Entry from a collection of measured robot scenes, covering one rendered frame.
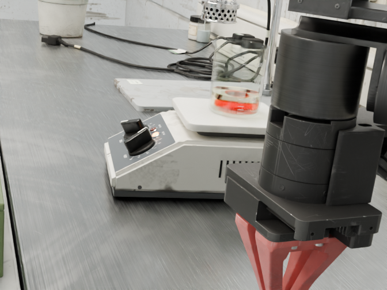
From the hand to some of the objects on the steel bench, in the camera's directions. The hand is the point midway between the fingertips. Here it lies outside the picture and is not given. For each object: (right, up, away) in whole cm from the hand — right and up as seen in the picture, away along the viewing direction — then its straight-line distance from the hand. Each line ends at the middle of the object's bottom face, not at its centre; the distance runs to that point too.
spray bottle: (-4, +40, +138) cm, 144 cm away
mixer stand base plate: (-4, +20, +74) cm, 76 cm away
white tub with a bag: (-40, +40, +126) cm, 138 cm away
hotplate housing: (-6, +7, +32) cm, 33 cm away
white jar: (-5, +41, +142) cm, 148 cm away
